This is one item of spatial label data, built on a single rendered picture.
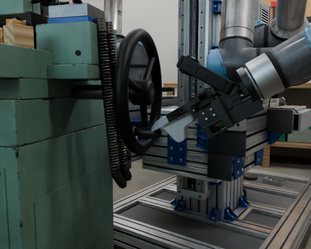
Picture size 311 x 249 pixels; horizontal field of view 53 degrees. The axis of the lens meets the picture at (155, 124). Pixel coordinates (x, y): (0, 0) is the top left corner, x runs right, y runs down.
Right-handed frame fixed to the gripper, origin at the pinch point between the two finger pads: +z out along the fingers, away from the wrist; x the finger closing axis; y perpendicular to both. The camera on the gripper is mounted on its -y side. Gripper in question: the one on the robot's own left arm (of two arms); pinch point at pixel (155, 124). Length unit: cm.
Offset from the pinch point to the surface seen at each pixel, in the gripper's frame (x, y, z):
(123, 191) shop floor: 160, 29, 99
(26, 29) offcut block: -6.4, -28.6, 11.9
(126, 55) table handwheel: -2.1, -14.5, -2.3
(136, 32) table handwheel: 3.6, -19.0, -4.9
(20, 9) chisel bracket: 6.4, -40.5, 17.9
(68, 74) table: -1.7, -18.0, 10.9
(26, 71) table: -8.2, -20.8, 15.2
